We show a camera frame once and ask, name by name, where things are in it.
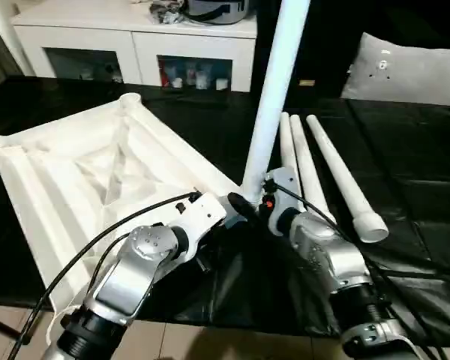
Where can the white plastic table leg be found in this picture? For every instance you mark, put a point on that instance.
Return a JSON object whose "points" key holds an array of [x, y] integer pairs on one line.
{"points": [[277, 93], [341, 172], [307, 168], [286, 142]]}

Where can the white plastic table top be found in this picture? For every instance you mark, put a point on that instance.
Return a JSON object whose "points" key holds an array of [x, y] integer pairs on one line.
{"points": [[78, 172]]}

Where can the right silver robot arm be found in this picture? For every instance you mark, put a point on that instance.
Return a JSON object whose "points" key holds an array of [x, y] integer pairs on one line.
{"points": [[333, 262]]}

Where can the white cup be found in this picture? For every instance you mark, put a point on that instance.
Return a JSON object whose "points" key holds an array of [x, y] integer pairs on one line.
{"points": [[221, 83], [177, 81]]}

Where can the black work surface mat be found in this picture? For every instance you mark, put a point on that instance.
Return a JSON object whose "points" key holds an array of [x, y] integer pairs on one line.
{"points": [[397, 168]]}

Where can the red bottle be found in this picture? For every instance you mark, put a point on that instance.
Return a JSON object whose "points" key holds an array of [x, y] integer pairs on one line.
{"points": [[165, 75]]}

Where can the black cabinet with orange label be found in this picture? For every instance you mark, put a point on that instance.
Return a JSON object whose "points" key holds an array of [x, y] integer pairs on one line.
{"points": [[322, 45]]}

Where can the grey pillow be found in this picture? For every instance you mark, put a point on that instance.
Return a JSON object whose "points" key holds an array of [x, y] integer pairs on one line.
{"points": [[408, 71]]}

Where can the white sideboard with glass doors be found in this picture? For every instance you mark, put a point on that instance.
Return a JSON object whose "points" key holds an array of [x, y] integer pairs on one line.
{"points": [[135, 37]]}

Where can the black tangled item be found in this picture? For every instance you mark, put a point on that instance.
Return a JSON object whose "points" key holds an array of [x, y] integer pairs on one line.
{"points": [[165, 13]]}

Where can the black work table leg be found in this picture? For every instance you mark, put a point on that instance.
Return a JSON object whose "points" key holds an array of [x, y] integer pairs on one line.
{"points": [[3, 323]]}

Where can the grey curtain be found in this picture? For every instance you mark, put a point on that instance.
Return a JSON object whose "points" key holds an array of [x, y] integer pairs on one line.
{"points": [[0, 52]]}

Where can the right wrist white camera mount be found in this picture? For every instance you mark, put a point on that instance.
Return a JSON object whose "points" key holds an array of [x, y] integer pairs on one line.
{"points": [[285, 191]]}

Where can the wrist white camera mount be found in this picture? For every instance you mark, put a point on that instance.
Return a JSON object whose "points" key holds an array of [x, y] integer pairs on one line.
{"points": [[202, 213], [285, 191]]}

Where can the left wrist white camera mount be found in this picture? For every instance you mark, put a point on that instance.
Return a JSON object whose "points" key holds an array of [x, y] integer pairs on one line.
{"points": [[202, 213]]}

